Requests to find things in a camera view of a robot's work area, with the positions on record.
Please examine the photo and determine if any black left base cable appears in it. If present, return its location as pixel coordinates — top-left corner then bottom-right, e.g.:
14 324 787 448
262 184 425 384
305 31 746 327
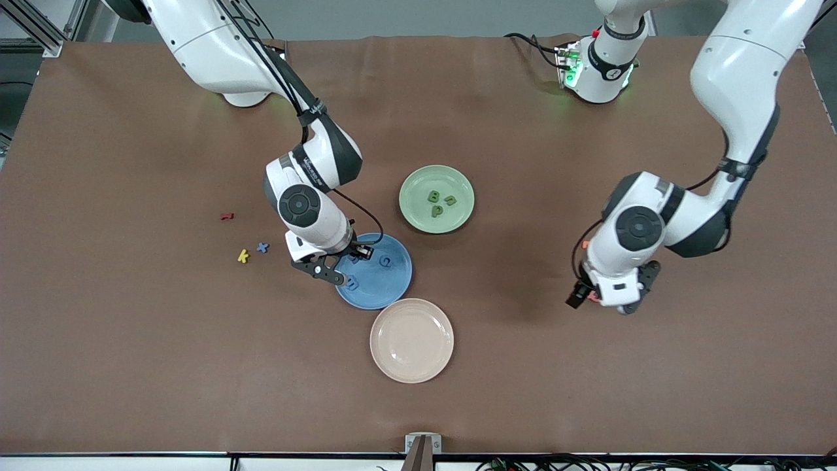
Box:
504 31 564 69

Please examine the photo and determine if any blue plate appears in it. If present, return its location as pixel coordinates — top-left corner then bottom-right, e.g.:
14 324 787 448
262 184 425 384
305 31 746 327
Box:
335 233 413 310

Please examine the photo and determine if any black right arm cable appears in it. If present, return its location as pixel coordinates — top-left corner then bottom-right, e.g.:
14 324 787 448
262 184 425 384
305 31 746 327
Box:
222 0 377 246

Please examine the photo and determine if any beige plate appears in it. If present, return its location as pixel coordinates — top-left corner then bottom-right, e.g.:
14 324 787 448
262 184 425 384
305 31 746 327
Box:
369 298 454 384

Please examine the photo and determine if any light green plate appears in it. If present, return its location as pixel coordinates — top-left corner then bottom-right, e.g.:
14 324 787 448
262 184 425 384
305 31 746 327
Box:
399 165 475 234

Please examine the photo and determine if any brown table cover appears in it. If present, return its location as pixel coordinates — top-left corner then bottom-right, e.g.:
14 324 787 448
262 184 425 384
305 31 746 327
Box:
0 34 837 455

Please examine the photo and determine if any tangled cable bundle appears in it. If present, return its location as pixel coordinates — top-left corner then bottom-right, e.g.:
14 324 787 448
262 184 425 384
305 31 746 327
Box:
476 451 837 471

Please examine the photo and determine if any aluminium frame profile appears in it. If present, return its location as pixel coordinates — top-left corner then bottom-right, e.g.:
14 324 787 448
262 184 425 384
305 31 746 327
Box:
0 0 89 58

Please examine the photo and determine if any grey metal camera bracket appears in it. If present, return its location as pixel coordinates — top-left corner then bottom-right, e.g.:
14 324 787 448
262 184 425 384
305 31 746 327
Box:
402 433 443 471

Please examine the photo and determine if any white table edge rail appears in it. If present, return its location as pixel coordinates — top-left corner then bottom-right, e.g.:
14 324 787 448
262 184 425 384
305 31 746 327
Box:
0 453 837 471

